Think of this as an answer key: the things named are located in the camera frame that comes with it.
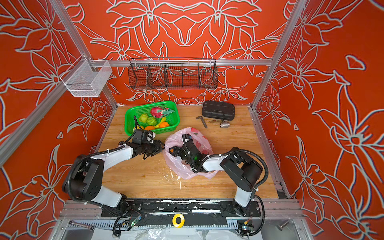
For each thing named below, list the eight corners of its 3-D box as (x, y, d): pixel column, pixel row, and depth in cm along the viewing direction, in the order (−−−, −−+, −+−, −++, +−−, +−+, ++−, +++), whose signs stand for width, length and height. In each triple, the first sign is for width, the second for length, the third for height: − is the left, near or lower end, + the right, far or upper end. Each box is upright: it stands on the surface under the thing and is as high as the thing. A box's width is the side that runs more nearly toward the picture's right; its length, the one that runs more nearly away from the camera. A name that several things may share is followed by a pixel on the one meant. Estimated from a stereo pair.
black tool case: (200, 116, 114) (200, 111, 109) (203, 102, 124) (204, 97, 120) (233, 122, 110) (234, 117, 106) (233, 107, 120) (235, 102, 116)
